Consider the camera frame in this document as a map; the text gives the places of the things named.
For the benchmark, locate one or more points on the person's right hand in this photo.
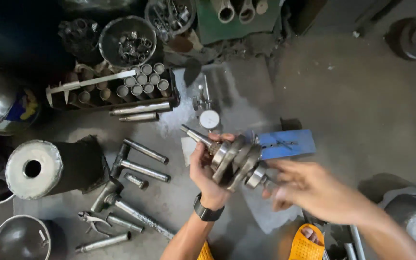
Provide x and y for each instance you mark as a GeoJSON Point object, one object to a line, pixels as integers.
{"type": "Point", "coordinates": [312, 191]}

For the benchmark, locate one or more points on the person's left hand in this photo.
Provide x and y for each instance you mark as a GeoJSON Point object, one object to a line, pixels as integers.
{"type": "Point", "coordinates": [202, 173]}

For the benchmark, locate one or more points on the person's right fingers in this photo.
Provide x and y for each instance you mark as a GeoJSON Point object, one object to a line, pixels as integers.
{"type": "Point", "coordinates": [284, 169]}

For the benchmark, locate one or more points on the steel engine crankshaft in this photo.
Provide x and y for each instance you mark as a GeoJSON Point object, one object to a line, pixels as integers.
{"type": "Point", "coordinates": [238, 164]}

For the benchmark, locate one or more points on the blue metal stand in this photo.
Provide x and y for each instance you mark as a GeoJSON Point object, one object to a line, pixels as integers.
{"type": "Point", "coordinates": [287, 144]}

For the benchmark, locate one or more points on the person's right foot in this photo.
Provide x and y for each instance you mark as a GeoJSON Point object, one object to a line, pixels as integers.
{"type": "Point", "coordinates": [311, 234]}

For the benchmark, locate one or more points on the orange right sandal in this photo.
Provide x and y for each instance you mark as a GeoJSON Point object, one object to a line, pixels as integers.
{"type": "Point", "coordinates": [302, 249]}

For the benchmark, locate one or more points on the orange sandal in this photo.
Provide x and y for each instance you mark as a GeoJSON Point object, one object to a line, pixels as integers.
{"type": "Point", "coordinates": [302, 249]}
{"type": "Point", "coordinates": [206, 252]}

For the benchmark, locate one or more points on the black wristwatch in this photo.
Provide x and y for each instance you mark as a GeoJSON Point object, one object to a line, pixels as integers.
{"type": "Point", "coordinates": [206, 212]}

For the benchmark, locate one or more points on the dial indicator gauge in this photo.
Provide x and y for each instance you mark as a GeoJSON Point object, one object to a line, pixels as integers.
{"type": "Point", "coordinates": [209, 119]}

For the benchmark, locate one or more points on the white paper sheet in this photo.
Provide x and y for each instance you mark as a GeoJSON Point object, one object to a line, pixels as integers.
{"type": "Point", "coordinates": [187, 150]}

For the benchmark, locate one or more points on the steel tube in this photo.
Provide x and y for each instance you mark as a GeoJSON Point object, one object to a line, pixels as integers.
{"type": "Point", "coordinates": [358, 242]}
{"type": "Point", "coordinates": [349, 252]}

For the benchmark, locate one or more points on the orange left sandal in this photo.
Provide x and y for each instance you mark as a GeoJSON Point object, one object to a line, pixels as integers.
{"type": "Point", "coordinates": [206, 252]}

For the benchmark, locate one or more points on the forked steel puller tool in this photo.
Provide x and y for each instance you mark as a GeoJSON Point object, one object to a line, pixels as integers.
{"type": "Point", "coordinates": [141, 169]}

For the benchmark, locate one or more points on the small threaded steel pin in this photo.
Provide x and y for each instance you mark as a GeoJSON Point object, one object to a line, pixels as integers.
{"type": "Point", "coordinates": [135, 180]}

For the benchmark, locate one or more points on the short steel shaft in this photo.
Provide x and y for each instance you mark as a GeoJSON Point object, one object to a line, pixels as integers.
{"type": "Point", "coordinates": [139, 117]}

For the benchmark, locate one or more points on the steel hammer-shaped tool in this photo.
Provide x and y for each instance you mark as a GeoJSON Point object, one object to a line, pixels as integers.
{"type": "Point", "coordinates": [135, 215]}

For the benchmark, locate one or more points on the long steel shaft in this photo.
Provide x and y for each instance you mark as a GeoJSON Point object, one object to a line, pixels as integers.
{"type": "Point", "coordinates": [141, 109]}

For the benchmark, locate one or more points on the green metal box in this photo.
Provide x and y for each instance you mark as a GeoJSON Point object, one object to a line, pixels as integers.
{"type": "Point", "coordinates": [211, 30]}

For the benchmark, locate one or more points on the black tray of metal sleeves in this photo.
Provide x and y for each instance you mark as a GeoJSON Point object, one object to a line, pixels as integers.
{"type": "Point", "coordinates": [139, 85]}

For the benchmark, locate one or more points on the dark metal flywheel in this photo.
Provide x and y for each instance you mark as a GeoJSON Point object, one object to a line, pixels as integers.
{"type": "Point", "coordinates": [415, 38]}

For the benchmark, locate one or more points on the bowl of bolts and parts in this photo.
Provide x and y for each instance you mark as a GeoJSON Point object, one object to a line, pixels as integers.
{"type": "Point", "coordinates": [170, 16]}

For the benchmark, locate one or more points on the steel pipe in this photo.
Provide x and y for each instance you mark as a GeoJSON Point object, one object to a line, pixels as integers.
{"type": "Point", "coordinates": [103, 243]}

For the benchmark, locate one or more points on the steel pliers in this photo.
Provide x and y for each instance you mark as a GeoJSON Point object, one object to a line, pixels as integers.
{"type": "Point", "coordinates": [92, 221]}

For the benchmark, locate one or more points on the bowl of metal rings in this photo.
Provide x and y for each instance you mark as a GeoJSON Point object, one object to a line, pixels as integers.
{"type": "Point", "coordinates": [128, 41]}

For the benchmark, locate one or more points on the steel vernier caliper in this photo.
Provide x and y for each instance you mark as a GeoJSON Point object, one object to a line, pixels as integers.
{"type": "Point", "coordinates": [85, 82]}

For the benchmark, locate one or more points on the large steel cylinder block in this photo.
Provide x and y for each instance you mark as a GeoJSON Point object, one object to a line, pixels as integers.
{"type": "Point", "coordinates": [49, 168]}

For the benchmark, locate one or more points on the heap of dark metal parts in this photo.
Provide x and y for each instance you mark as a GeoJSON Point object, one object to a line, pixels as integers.
{"type": "Point", "coordinates": [79, 36]}

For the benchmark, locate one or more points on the empty steel bowl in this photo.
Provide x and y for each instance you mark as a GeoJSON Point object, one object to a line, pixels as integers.
{"type": "Point", "coordinates": [20, 240]}

